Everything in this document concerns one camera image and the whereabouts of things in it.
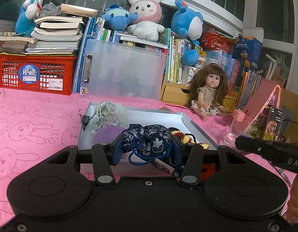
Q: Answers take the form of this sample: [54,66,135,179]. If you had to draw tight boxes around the white plastic pipes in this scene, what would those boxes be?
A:
[265,53,284,80]

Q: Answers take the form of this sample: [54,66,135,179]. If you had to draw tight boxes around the clear glass cup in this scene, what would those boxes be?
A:
[224,112,257,148]

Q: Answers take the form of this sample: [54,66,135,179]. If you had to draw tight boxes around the white shallow box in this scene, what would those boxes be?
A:
[78,102,218,177]

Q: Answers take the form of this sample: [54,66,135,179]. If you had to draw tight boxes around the brown-haired doll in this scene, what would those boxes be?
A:
[189,63,229,122]

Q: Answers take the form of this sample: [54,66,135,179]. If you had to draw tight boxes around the black cable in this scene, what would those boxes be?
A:
[283,118,298,145]

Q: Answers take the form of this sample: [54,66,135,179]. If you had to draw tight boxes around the black binder clip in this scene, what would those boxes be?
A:
[79,110,91,131]

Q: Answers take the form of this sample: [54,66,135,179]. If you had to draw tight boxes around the brown cardboard box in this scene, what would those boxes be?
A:
[280,88,298,145]

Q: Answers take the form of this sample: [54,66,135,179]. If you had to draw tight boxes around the wooden drawer organiser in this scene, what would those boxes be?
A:
[160,78,239,109]

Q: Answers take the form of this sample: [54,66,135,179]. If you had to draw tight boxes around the purple cloth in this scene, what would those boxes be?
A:
[92,105,132,146]

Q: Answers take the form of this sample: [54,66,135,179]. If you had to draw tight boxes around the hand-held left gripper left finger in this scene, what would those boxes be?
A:
[46,133,124,186]

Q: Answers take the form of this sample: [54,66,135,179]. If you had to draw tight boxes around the smartphone with lit screen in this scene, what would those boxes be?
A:
[262,105,284,141]

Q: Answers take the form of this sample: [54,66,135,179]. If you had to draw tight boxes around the translucent clipboard folder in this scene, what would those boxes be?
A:
[78,38,169,101]

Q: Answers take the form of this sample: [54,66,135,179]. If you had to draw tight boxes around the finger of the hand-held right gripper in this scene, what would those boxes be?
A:
[235,135,272,160]

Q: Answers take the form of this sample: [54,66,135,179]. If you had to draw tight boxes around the person's right hand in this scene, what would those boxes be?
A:
[287,174,298,224]

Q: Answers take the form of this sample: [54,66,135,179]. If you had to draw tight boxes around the pink printed blanket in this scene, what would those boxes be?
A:
[0,87,296,226]

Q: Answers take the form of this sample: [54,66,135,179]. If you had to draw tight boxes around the blue patterned drawstring pouch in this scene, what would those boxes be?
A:
[121,124,188,177]

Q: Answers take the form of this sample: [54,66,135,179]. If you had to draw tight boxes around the blue and white penguin plush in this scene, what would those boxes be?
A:
[171,0,204,66]

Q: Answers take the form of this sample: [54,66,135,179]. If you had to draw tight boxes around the pink stand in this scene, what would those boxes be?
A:
[242,78,283,131]

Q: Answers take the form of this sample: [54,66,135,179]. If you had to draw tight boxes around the pink and white rabbit plush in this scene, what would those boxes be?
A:
[126,0,165,41]

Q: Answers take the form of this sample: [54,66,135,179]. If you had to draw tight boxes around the colourful printed box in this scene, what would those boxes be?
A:
[250,116,266,139]

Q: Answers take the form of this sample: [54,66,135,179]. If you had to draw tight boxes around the row of upright books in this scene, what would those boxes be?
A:
[86,17,263,102]

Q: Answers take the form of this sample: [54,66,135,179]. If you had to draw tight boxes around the grey cloth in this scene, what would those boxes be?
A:
[39,2,67,17]

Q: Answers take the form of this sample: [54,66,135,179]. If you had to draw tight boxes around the red yellow knitted garment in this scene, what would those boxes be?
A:
[168,126,216,174]

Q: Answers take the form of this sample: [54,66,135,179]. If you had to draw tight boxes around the red mesh basket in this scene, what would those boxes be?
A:
[200,31,235,54]

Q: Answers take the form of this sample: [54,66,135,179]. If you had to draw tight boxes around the blue printed box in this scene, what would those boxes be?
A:
[232,33,263,69]

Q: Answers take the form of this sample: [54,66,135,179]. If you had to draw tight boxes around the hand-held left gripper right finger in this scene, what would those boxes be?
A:
[172,135,248,186]

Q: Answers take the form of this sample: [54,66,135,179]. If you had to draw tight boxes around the blue plush with pale belly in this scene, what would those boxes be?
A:
[101,3,138,32]

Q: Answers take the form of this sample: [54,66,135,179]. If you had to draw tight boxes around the stack of books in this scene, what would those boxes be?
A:
[0,3,98,55]

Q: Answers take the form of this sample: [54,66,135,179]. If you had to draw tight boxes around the red plastic crate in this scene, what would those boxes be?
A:
[0,53,78,96]

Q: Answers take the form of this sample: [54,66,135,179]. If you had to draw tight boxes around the blue and white cat plush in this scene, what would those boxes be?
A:
[15,0,42,37]

